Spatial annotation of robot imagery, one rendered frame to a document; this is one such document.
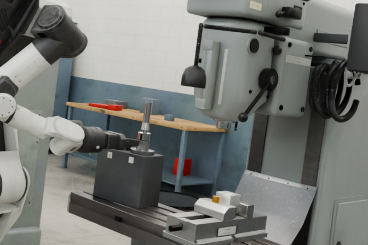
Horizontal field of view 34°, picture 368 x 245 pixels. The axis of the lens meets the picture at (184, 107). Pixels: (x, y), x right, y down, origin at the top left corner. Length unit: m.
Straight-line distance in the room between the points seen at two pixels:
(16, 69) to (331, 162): 1.11
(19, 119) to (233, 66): 0.67
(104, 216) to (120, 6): 6.83
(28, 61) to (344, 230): 1.26
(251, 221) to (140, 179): 0.44
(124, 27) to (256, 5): 6.97
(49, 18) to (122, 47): 6.90
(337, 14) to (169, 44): 5.91
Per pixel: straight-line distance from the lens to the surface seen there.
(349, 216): 2.36
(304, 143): 2.23
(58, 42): 1.87
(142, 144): 2.22
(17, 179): 2.11
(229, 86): 1.86
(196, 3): 1.93
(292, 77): 2.03
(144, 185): 2.19
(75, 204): 2.35
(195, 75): 1.72
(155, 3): 8.36
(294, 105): 2.07
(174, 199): 4.24
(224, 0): 1.86
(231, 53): 1.86
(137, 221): 2.09
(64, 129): 1.97
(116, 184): 2.25
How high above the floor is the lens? 1.43
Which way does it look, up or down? 3 degrees down
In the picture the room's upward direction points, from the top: 7 degrees clockwise
